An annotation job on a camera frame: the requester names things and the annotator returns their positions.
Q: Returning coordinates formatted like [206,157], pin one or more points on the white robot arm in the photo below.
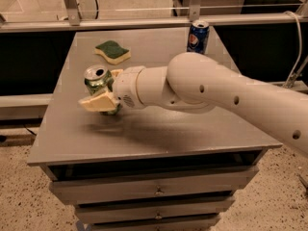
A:
[195,83]

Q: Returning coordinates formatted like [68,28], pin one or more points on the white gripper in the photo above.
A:
[126,87]

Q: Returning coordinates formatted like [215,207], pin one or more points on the bottom grey drawer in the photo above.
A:
[165,224]

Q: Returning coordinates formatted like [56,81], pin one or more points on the grey drawer cabinet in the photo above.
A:
[73,144]

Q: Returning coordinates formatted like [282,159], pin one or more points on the green and yellow sponge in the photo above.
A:
[112,52]

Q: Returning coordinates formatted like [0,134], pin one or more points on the green soda can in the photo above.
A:
[98,78]

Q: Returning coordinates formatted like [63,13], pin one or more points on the grey drawer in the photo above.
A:
[165,224]
[155,210]
[144,186]

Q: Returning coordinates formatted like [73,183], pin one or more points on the metal railing frame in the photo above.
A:
[89,15]

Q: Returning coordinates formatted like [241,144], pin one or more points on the middle grey drawer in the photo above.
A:
[155,210]

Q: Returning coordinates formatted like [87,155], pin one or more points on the blue Pepsi can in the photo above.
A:
[198,37]

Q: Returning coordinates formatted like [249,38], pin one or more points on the top grey drawer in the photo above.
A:
[144,186]

